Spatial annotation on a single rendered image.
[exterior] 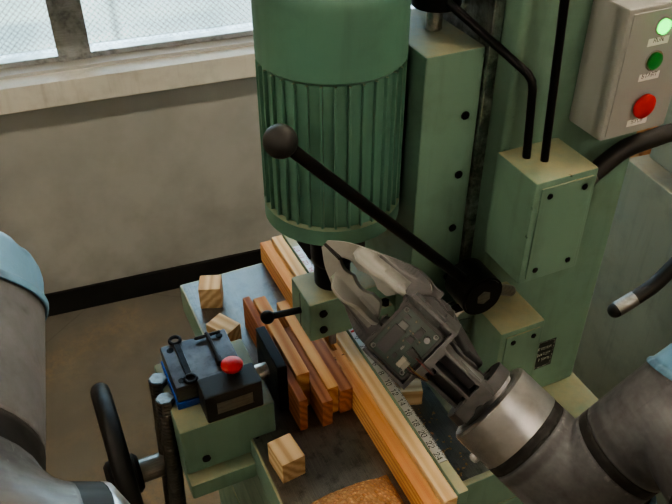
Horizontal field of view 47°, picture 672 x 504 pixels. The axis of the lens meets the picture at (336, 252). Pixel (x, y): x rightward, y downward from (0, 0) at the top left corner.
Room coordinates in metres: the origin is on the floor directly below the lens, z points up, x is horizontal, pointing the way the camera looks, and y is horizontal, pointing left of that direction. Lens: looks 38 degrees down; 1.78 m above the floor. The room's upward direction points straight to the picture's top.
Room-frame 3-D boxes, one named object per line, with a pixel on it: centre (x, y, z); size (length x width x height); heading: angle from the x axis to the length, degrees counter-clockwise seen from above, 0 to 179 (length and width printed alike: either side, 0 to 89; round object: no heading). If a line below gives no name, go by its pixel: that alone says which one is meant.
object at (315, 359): (0.84, 0.05, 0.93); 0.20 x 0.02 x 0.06; 25
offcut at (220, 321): (0.90, 0.18, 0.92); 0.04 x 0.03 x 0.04; 55
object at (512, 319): (0.78, -0.23, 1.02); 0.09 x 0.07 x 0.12; 25
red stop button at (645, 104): (0.81, -0.36, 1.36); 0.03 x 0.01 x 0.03; 115
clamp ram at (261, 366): (0.78, 0.12, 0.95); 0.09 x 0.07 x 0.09; 25
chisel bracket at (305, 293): (0.85, -0.01, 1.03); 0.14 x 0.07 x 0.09; 115
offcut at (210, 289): (0.99, 0.21, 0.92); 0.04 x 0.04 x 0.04; 4
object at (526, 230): (0.79, -0.25, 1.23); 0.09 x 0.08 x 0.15; 115
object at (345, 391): (0.83, 0.02, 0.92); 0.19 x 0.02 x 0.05; 25
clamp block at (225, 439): (0.75, 0.18, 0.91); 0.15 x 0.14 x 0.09; 25
